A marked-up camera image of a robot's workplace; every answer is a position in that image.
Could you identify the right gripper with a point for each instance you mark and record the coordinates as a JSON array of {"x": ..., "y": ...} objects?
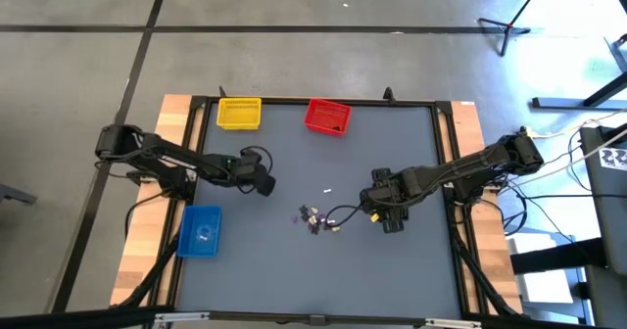
[{"x": 387, "y": 197}]

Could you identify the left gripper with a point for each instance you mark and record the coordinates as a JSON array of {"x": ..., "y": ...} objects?
[{"x": 252, "y": 170}]

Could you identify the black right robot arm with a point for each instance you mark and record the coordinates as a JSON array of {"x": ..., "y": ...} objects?
[{"x": 465, "y": 166}]

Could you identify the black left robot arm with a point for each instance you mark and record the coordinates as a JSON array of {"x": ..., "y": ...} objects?
[{"x": 166, "y": 154}]

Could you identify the yellow plastic basket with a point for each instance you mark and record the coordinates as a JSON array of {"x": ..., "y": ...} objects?
[{"x": 238, "y": 113}]

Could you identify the blue plastic basket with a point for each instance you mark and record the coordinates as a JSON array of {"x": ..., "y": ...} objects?
[{"x": 193, "y": 221}]

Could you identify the red plastic basket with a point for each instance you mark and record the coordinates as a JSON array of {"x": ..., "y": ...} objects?
[{"x": 323, "y": 116}]

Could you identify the white power strip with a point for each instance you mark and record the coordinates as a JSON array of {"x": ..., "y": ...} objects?
[{"x": 524, "y": 130}]

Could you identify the white box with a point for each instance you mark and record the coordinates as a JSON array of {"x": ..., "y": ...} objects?
[{"x": 539, "y": 290}]

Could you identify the black beam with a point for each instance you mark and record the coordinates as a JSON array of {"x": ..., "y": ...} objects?
[{"x": 558, "y": 256}]

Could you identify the black desk leg base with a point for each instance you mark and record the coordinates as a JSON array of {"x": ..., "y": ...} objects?
[{"x": 563, "y": 104}]

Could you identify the black tripod stand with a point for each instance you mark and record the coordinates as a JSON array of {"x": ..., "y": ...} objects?
[{"x": 504, "y": 25}]

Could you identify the grey equipment cart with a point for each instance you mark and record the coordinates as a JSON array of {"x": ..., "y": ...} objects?
[{"x": 607, "y": 211}]

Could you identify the white number label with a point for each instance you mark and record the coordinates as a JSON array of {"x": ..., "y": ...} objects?
[{"x": 614, "y": 158}]

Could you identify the grey chair base leg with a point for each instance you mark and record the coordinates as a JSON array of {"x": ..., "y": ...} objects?
[{"x": 14, "y": 193}]

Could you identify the grey desk leg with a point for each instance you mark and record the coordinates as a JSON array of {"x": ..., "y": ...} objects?
[{"x": 618, "y": 55}]

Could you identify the black aluminium table frame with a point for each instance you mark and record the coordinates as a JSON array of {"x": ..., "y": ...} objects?
[{"x": 284, "y": 101}]

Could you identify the black frame bracket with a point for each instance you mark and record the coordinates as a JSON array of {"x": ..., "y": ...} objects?
[
  {"x": 388, "y": 94},
  {"x": 223, "y": 92}
]

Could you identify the silver frame bracket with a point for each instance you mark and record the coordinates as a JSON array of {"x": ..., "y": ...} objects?
[
  {"x": 453, "y": 323},
  {"x": 181, "y": 316}
]

